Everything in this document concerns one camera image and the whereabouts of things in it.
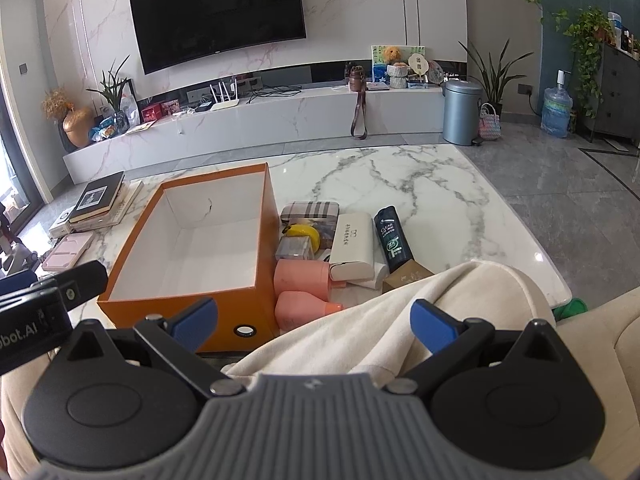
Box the trailing pothos plant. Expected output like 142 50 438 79
552 7 616 121

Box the blue water jug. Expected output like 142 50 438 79
541 71 574 138

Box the dark drawer cabinet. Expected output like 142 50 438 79
587 42 640 143

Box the white router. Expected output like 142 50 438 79
209 76 242 112

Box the woven pastel basket bag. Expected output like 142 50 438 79
478 103 502 141

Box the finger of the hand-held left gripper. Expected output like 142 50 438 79
42 261 109 307

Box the brown cardboard box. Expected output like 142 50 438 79
382 258 435 295

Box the orange cardboard box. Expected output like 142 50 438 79
96 162 281 353

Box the golden vase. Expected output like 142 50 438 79
62 107 96 149

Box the small white flat box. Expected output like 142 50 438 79
345 260 391 290

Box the painted picture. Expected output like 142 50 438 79
371 45 426 83

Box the beige sofa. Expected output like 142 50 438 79
555 287 640 480

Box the white marble media cabinet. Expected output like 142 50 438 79
62 82 468 186

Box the blue snack bag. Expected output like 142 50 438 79
90 117 121 141

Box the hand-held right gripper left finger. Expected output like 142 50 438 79
50 297 247 398

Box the grey-blue trash can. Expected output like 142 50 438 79
442 79 485 147

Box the yellow round tape measure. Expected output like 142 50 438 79
286 223 321 256

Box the plaid glasses case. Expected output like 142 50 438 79
280 201 341 226

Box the cream cloth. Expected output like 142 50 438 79
220 260 557 396

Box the white round hand fan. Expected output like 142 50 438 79
407 55 430 83

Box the dark shampoo bottle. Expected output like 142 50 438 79
374 206 416 276

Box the brown strap bag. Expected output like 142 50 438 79
348 64 369 140

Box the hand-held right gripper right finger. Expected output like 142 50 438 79
387 299 568 396

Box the black cover book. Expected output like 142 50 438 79
68 171 125 224

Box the black wall television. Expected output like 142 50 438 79
129 0 307 75

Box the green potted plant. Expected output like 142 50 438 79
86 56 132 111

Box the stack of books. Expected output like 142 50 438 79
70 180 145 228

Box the pink flat case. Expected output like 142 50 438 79
41 231 95 273

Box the tall leafy floor plant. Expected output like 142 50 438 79
459 40 535 116

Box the plush toy in knitted pot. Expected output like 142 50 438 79
387 47 410 89

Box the clear plastic bottle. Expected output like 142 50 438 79
120 95 141 126

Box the white glasses case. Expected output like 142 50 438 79
328 212 376 282

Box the dried flower bunch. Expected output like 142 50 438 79
41 89 76 121

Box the shiny clear card box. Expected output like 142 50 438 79
275 236 315 262

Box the green object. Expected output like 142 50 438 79
552 298 588 321

